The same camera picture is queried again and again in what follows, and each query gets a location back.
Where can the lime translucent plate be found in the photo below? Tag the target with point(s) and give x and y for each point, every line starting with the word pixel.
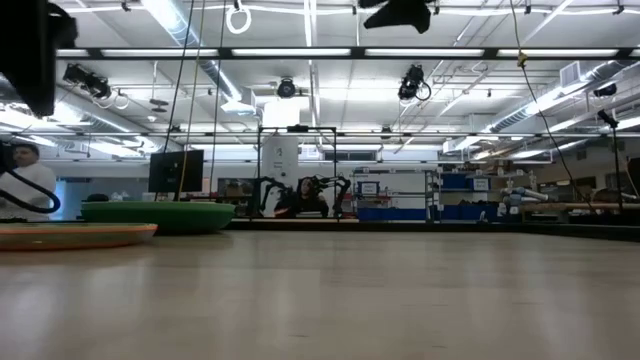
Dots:
pixel 75 238

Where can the black light stand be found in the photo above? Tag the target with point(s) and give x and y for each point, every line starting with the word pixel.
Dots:
pixel 618 165

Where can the black aluminium table frame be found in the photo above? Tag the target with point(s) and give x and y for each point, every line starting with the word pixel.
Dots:
pixel 410 226

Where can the black background station frame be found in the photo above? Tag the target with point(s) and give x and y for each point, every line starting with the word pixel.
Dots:
pixel 259 170

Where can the large dark green plate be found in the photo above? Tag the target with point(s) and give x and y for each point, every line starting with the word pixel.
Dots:
pixel 160 217

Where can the black ceiling device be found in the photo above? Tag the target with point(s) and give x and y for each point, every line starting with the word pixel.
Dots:
pixel 90 82
pixel 412 82
pixel 605 90
pixel 286 88

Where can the white column with sign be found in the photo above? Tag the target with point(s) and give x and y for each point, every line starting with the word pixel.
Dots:
pixel 280 160

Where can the black monitor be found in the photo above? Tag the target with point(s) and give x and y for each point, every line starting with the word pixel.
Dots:
pixel 175 171

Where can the black overhead beam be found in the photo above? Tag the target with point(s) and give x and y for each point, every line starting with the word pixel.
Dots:
pixel 225 52

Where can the white grey pipe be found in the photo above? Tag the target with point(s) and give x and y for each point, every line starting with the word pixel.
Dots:
pixel 525 193

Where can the black background robot arm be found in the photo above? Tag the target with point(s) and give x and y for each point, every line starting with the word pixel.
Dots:
pixel 342 187
pixel 285 199

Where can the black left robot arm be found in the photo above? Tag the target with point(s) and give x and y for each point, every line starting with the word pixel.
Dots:
pixel 30 55

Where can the person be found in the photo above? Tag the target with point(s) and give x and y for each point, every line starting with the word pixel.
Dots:
pixel 311 196
pixel 30 180

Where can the silver ventilation duct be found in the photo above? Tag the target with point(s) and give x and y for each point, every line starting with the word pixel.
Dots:
pixel 575 82
pixel 175 25

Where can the blue storage bin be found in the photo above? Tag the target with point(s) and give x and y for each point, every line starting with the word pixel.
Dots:
pixel 390 214
pixel 465 212

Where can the metal storage shelf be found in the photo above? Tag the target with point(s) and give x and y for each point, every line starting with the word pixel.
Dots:
pixel 427 195

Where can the black office chair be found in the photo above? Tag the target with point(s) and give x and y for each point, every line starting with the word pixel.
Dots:
pixel 97 197

